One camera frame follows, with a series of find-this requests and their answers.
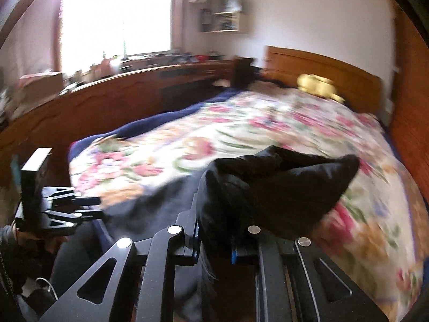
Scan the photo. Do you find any wooden headboard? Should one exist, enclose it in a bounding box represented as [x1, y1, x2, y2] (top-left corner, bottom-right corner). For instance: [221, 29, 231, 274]
[263, 46, 382, 114]

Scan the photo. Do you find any yellow plush toy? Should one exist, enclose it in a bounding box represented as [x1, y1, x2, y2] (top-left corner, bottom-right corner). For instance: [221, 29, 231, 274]
[297, 74, 345, 104]

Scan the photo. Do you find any white cable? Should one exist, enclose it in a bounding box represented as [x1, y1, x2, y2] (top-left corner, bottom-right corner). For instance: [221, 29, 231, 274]
[33, 276, 60, 301]

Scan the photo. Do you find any cardboard box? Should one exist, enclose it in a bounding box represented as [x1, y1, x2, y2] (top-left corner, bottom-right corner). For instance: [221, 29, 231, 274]
[17, 72, 64, 103]

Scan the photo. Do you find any wall bookshelf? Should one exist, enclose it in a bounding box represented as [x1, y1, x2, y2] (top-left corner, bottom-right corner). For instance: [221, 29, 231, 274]
[200, 0, 247, 34]

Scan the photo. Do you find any wooden chair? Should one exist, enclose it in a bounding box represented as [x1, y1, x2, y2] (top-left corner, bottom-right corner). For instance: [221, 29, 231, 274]
[230, 57, 257, 89]

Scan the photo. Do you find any window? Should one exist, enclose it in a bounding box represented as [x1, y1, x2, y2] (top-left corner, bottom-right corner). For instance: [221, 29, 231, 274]
[60, 0, 172, 75]

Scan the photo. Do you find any black jacket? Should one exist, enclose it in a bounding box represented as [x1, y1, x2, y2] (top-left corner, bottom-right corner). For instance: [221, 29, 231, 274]
[50, 146, 360, 321]

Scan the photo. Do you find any floral bed blanket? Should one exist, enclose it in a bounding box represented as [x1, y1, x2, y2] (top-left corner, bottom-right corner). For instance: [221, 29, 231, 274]
[68, 88, 427, 322]

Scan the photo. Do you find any wooden louvered wardrobe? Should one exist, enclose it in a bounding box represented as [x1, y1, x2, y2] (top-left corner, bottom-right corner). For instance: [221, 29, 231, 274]
[389, 2, 428, 198]

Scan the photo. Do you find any long wooden desk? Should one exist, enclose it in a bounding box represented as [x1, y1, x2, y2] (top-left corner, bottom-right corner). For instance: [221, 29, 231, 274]
[1, 61, 231, 187]

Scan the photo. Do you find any navy blue bedsheet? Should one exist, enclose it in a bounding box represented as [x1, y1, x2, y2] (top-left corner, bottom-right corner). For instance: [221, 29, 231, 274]
[68, 88, 243, 163]

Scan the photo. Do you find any person's left hand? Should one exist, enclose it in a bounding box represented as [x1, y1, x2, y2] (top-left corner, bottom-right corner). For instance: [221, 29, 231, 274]
[12, 224, 68, 254]

